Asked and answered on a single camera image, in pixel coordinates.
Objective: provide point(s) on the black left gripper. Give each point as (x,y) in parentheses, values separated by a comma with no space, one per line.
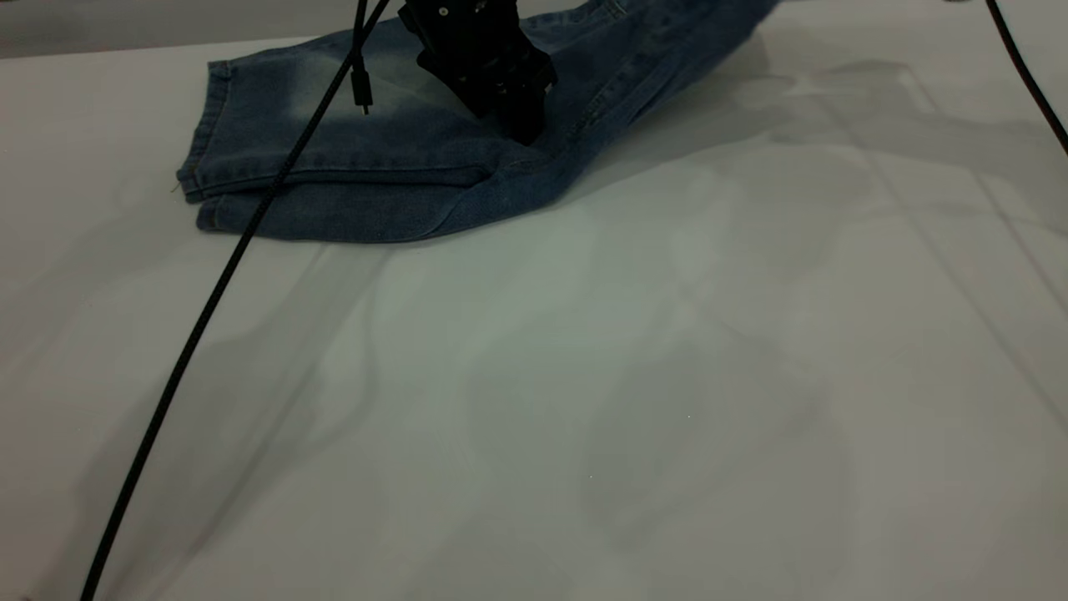
(476,50)

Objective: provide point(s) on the blue denim printed shorts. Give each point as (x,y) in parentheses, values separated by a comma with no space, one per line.
(375,192)

